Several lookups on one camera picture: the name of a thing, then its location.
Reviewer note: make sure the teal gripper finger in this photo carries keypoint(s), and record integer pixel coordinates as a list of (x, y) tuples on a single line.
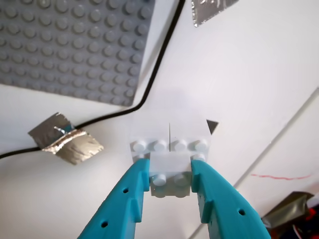
[(224, 206), (119, 206)]

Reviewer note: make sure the white lego cube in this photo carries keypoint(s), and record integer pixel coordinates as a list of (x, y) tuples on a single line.
[(169, 164)]

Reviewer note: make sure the foil tape piece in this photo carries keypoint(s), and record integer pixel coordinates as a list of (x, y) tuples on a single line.
[(209, 10), (74, 149)]

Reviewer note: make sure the red and dark object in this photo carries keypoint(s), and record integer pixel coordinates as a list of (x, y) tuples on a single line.
[(311, 224)]

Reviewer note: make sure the grey lego baseplate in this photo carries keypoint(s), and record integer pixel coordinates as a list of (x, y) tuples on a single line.
[(62, 49)]

